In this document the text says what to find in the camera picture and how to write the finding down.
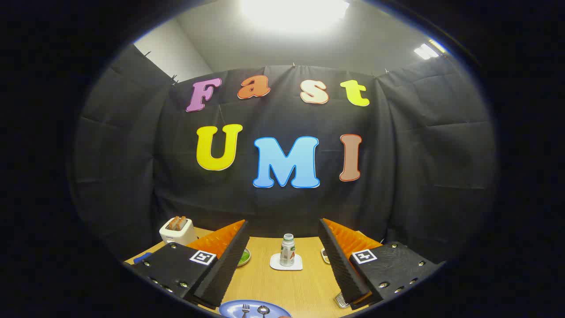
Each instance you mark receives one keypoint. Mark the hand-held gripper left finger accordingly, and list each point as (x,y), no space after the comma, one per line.
(225,274)

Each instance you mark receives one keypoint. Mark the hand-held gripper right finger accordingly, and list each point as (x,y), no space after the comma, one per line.
(340,265)

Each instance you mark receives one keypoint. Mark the small patterned side plate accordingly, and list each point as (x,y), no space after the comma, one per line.
(325,256)

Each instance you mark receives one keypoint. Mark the green lettuce leaf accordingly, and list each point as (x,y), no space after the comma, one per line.
(242,259)

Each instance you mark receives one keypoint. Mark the plate with food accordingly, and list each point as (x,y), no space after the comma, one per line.
(247,254)

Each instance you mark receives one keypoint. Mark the blue round plate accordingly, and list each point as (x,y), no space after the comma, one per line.
(231,310)

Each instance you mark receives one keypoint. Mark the white square coaster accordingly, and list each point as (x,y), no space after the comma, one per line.
(276,265)

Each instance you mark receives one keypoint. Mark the small white drink bottle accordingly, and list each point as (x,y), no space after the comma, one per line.
(287,254)

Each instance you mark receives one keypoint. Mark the white toaster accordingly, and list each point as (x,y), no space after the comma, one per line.
(176,237)

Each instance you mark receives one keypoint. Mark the toast slice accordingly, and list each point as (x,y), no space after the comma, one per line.
(182,222)
(173,223)

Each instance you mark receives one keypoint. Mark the blue folded cloth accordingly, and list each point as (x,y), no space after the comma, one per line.
(142,258)

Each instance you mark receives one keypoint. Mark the black backdrop cloth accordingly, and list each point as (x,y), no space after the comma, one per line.
(397,176)

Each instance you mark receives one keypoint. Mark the small ceiling light panel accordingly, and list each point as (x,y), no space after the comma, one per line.
(426,51)

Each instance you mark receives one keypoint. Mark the large ceiling light panel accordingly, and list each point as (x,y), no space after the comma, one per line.
(293,13)

